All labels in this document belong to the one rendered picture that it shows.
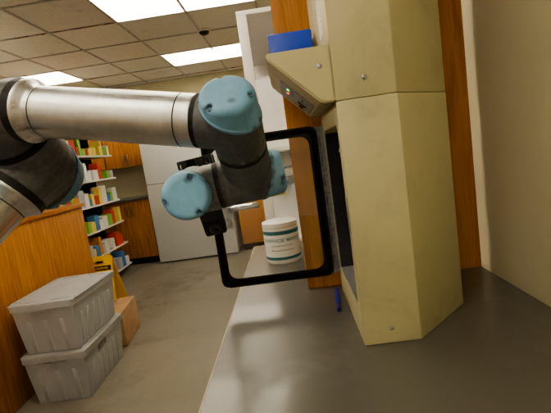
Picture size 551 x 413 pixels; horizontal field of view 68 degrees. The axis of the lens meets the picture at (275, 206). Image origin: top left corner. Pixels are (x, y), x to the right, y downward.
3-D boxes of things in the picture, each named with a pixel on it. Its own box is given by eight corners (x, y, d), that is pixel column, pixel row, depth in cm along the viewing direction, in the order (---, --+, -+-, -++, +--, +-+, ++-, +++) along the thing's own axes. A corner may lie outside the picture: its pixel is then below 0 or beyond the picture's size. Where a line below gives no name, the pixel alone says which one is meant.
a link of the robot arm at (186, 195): (220, 215, 61) (165, 229, 61) (225, 204, 72) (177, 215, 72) (207, 164, 60) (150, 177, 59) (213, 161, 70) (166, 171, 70)
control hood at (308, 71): (321, 116, 105) (316, 77, 104) (336, 101, 73) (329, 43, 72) (276, 123, 106) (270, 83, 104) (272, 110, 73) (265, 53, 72)
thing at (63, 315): (123, 311, 304) (115, 269, 299) (84, 351, 244) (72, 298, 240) (69, 318, 305) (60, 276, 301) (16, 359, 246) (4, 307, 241)
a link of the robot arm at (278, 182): (284, 160, 58) (209, 177, 58) (290, 202, 67) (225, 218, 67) (273, 121, 62) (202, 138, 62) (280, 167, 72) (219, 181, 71)
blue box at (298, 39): (312, 76, 103) (308, 39, 102) (316, 69, 93) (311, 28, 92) (274, 82, 103) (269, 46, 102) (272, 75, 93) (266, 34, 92)
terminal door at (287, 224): (334, 274, 109) (316, 124, 104) (223, 288, 111) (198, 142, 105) (334, 274, 110) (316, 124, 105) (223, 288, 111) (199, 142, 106)
